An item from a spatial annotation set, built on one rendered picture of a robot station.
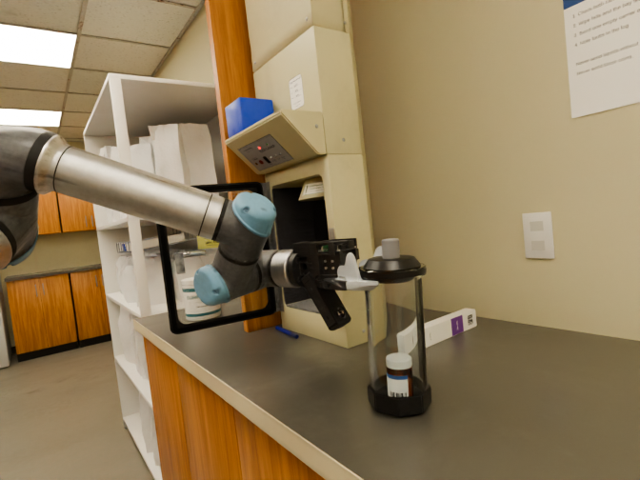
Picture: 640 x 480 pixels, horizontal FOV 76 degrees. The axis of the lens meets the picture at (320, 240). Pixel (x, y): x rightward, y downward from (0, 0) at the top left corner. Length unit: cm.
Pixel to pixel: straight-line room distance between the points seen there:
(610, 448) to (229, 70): 122
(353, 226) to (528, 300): 50
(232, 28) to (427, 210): 82
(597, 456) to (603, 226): 58
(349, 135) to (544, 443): 74
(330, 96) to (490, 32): 46
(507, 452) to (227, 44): 122
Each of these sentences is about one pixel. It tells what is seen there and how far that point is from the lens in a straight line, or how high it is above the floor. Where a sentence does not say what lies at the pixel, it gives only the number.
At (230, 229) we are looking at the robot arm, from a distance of 68.
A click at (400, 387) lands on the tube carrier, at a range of 67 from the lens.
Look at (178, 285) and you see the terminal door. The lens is 118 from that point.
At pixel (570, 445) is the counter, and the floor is 94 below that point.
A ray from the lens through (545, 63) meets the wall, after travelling 116.
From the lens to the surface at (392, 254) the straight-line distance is 65.
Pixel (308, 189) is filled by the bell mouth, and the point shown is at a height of 134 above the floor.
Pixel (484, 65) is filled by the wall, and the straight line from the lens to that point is 125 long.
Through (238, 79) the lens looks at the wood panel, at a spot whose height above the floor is 171.
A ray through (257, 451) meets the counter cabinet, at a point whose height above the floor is 80.
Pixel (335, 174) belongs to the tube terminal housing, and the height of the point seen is 136.
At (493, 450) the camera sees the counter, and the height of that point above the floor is 94.
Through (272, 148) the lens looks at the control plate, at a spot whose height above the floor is 145.
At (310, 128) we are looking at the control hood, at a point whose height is 147.
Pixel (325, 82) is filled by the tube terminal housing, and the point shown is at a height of 158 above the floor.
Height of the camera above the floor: 126
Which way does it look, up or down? 3 degrees down
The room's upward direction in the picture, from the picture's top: 6 degrees counter-clockwise
